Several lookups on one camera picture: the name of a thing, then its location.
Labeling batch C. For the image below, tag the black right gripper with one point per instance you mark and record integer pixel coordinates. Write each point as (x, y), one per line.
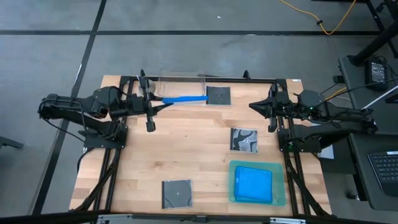
(284, 105)

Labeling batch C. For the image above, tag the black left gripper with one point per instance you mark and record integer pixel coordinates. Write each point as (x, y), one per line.
(140, 104)

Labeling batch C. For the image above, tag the shiny CD jewel case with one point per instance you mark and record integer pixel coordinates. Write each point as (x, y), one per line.
(244, 140)

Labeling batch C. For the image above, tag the black CD jewel case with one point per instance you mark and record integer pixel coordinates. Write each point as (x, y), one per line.
(218, 95)
(176, 194)

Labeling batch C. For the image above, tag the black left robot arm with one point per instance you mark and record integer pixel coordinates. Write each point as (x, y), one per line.
(77, 104)

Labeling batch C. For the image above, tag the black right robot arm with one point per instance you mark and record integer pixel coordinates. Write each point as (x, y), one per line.
(342, 124)

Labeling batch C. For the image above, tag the clear plastic bin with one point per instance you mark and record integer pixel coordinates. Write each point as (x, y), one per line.
(182, 82)

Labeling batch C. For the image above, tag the teal plastic tray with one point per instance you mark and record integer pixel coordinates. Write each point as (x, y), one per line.
(280, 183)

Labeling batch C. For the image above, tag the white paper sheet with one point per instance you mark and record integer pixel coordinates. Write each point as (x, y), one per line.
(328, 153)

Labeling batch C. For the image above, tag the black power adapter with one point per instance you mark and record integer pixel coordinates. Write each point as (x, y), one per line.
(377, 73)

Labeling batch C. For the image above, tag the black stand leg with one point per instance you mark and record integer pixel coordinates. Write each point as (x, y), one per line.
(373, 46)

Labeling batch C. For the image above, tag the grey side desk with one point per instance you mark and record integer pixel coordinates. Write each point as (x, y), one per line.
(379, 174)

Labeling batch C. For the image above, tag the black keyboard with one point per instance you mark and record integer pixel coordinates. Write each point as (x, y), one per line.
(385, 171)

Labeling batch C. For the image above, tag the black chair base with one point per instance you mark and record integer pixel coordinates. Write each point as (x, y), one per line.
(11, 143)

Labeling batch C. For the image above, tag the black aluminium table frame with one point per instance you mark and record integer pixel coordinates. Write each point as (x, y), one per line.
(248, 80)

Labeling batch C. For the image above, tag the silver aluminium bracket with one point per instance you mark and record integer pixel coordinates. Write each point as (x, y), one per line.
(287, 221)
(113, 217)

